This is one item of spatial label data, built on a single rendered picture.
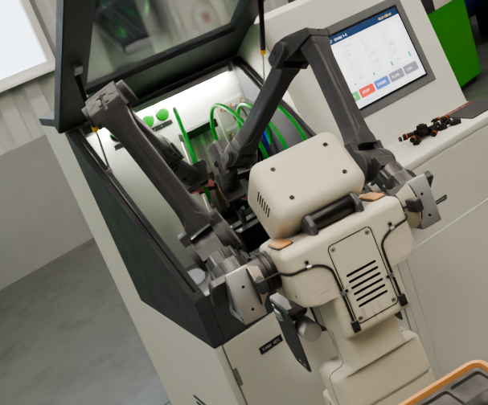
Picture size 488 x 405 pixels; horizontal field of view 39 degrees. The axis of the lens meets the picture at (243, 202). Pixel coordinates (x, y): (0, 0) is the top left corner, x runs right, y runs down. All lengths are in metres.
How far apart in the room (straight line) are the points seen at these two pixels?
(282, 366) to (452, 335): 0.72
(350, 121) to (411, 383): 0.61
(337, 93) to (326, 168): 0.32
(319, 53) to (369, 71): 0.89
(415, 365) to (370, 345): 0.14
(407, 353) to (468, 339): 1.12
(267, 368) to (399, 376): 0.66
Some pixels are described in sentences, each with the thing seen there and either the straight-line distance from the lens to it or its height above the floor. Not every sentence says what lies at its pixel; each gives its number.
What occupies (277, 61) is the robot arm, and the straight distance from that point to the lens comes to 1.78.
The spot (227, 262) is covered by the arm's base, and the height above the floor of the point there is 1.23.
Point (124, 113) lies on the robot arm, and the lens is 1.44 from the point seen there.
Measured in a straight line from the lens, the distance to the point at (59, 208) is 6.17.
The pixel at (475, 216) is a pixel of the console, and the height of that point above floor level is 0.67.
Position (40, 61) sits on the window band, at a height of 1.56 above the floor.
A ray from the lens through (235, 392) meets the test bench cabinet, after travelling 2.12.
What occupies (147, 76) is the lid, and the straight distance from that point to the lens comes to 2.32.
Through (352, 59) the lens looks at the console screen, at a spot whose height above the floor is 1.31.
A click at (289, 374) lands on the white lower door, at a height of 0.57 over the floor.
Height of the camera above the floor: 1.77
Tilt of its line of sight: 18 degrees down
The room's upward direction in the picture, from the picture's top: 21 degrees counter-clockwise
